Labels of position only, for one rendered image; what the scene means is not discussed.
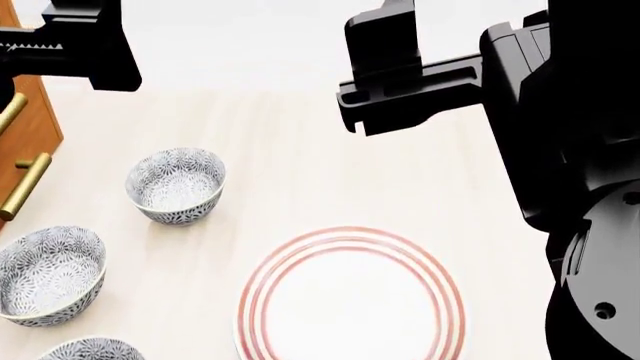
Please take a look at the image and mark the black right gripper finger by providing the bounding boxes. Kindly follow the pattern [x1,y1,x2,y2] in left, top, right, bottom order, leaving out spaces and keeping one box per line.
[344,0,424,90]

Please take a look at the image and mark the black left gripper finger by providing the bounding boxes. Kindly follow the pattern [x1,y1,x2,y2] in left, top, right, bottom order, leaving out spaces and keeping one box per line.
[41,0,124,30]

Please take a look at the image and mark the patterned black white bowl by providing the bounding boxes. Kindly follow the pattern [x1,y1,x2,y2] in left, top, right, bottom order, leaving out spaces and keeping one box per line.
[0,225,108,328]
[124,147,228,227]
[35,336,147,360]

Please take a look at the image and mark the white plate with red rings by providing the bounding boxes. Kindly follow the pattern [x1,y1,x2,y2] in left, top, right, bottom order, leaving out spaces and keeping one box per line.
[233,225,470,360]

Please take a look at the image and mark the brown wooden cabinet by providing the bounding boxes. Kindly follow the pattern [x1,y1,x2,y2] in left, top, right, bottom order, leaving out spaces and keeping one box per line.
[0,0,65,231]

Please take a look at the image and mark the brass cabinet handle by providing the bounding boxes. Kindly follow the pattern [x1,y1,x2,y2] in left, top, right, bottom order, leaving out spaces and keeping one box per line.
[0,91,29,137]
[0,151,54,222]

